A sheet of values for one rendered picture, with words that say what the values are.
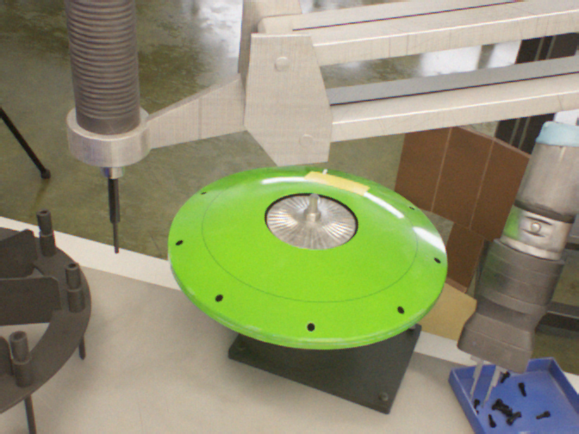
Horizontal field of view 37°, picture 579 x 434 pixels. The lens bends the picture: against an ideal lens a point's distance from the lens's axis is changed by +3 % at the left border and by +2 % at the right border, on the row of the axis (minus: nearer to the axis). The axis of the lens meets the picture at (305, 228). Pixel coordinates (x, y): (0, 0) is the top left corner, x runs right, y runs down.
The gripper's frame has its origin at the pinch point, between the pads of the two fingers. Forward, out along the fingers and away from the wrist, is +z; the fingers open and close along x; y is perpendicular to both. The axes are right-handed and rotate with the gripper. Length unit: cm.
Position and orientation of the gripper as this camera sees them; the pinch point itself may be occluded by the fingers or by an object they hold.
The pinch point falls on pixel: (476, 404)
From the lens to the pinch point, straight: 100.1
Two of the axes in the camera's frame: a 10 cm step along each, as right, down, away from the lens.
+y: -3.4, 0.9, -9.4
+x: 9.0, 3.3, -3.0
